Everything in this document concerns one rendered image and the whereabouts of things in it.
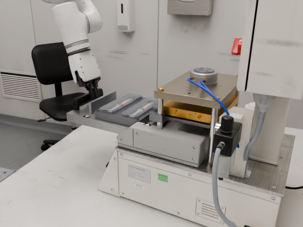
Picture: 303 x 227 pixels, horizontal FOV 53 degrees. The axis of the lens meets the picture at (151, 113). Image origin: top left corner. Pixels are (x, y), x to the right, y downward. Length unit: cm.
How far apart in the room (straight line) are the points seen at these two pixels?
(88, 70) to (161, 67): 150
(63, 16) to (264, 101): 68
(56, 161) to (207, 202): 62
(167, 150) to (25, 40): 251
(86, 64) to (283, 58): 65
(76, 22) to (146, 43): 150
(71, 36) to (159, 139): 47
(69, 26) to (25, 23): 208
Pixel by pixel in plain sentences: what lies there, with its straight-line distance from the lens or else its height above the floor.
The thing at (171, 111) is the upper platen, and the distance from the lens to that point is 84.
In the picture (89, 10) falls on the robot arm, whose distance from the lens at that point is 113.
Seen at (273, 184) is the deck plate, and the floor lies 93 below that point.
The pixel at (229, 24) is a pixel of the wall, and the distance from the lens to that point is 236.
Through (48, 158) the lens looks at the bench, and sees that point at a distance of 125.
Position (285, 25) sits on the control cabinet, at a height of 129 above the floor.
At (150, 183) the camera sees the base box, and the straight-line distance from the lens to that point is 89.
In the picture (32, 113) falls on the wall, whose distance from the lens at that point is 339.
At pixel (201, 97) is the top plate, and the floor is 111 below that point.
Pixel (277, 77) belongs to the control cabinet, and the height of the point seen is 119.
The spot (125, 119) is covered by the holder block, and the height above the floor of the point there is 99.
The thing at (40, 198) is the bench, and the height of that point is 75.
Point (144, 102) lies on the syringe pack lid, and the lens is 103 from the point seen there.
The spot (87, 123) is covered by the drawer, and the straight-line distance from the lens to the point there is 102.
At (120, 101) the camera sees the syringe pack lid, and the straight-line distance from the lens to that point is 105.
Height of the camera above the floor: 135
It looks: 22 degrees down
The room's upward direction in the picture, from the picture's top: 1 degrees clockwise
